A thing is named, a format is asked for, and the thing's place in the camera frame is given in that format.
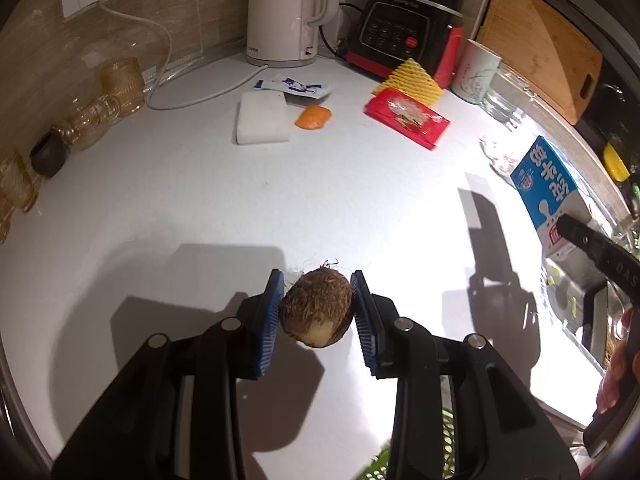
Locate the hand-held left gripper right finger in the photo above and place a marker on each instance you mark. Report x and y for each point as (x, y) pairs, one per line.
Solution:
(362, 325)

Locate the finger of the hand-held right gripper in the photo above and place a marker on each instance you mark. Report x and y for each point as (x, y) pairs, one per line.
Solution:
(600, 255)

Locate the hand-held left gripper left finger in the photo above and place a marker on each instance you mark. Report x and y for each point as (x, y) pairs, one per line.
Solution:
(267, 325)

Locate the brown hairy taro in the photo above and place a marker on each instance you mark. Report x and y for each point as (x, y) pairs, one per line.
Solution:
(315, 305)

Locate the blue white milk carton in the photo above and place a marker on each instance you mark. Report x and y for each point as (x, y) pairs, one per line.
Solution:
(547, 190)

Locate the small tissue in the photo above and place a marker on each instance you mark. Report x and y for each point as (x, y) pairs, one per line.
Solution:
(500, 157)

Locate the green plastic basket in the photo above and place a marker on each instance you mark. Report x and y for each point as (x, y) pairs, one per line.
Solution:
(375, 465)

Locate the white sponge block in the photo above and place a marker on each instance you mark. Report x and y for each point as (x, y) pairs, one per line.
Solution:
(261, 117)

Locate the red snack packet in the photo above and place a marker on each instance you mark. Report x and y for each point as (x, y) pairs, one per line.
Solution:
(405, 117)

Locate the orange peel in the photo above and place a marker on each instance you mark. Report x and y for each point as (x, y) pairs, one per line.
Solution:
(312, 117)

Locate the blue white sachet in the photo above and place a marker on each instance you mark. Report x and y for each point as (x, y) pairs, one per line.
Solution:
(320, 91)
(292, 84)

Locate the yellow foam fruit net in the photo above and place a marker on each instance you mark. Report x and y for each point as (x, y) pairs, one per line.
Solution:
(410, 80)

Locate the person's right hand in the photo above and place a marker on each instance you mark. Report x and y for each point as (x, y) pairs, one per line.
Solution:
(617, 365)

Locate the stainless steel sink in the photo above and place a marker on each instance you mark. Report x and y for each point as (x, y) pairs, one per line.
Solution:
(560, 285)

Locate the steel food scrap tray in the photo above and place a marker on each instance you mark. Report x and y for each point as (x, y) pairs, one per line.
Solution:
(597, 320)

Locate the dark green bottle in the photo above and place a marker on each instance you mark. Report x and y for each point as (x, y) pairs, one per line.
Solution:
(635, 195)

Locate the yellow bowl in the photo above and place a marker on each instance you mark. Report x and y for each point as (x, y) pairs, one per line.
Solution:
(616, 162)

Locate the clear glass mug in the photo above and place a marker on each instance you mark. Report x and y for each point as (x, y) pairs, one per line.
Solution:
(505, 100)

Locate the wooden cutting board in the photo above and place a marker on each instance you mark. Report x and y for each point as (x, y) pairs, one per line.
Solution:
(540, 45)

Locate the white mug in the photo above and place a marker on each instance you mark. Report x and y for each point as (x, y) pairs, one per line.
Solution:
(472, 75)

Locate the amber glass cup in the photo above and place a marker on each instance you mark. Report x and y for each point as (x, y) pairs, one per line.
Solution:
(17, 185)
(122, 85)
(92, 122)

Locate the dark brown cup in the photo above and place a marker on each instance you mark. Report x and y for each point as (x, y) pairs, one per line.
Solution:
(47, 155)

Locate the black red blender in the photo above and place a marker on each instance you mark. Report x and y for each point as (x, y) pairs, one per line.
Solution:
(400, 25)

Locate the white electric kettle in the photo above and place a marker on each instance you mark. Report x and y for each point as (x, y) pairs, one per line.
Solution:
(282, 10)

